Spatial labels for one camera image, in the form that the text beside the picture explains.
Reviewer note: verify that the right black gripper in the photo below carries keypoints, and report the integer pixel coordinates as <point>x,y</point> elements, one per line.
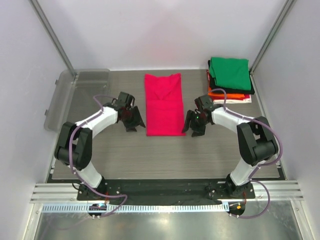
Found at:
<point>198,130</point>

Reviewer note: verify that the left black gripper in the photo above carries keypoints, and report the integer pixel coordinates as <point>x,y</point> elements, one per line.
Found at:
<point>137,120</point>

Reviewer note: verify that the crimson red t-shirt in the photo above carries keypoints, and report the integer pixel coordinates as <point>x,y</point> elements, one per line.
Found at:
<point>164,105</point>

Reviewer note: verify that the clear plastic bin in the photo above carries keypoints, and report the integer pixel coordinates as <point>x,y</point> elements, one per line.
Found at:
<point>72,99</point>

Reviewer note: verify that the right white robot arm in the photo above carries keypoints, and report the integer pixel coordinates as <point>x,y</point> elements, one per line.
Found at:
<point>256,141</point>

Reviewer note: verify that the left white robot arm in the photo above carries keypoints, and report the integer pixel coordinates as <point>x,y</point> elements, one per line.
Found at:
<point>74,147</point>

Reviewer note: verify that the orange folded t-shirt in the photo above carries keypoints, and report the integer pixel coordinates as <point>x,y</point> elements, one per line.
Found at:
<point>220,96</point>

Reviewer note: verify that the red folded t-shirt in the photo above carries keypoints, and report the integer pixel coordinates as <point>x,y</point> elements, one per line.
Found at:
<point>208,75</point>

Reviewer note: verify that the white folded t-shirt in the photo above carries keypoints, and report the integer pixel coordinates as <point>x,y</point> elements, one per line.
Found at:
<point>220,100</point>

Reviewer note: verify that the green folded t-shirt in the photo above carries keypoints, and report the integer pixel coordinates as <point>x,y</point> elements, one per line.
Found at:
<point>231,73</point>

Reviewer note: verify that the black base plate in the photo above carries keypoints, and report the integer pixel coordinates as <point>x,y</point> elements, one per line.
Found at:
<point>176,192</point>

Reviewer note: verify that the slotted cable duct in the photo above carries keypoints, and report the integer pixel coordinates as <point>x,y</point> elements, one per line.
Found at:
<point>100,208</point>

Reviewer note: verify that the aluminium frame rail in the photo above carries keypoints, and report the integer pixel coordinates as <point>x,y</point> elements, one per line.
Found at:
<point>43,193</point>

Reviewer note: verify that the left aluminium corner post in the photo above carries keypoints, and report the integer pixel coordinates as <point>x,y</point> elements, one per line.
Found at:
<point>52,35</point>

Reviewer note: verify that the aluminium corner post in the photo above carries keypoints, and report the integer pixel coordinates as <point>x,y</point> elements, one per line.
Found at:
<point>275,28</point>
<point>52,35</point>

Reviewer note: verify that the right aluminium corner post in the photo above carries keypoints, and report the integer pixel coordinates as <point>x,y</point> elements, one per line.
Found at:
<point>275,28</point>

